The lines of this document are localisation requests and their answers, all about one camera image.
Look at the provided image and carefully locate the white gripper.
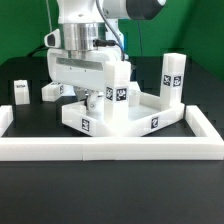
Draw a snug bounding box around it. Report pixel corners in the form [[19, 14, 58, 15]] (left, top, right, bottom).
[[47, 47, 121, 110]]

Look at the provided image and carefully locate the white thin cable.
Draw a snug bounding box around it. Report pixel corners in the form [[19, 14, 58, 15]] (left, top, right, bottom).
[[45, 0, 54, 34]]

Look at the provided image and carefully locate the white desk top tray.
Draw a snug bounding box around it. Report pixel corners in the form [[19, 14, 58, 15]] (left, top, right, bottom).
[[62, 91, 185, 137]]

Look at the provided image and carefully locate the black cable bundle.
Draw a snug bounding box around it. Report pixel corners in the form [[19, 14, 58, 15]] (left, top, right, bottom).
[[27, 43, 51, 58]]

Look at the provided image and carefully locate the white U-shaped fence frame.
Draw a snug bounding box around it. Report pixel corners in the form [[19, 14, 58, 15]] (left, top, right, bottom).
[[0, 105, 224, 161]]

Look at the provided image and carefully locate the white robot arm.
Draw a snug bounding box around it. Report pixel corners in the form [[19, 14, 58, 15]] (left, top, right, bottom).
[[44, 0, 166, 110]]

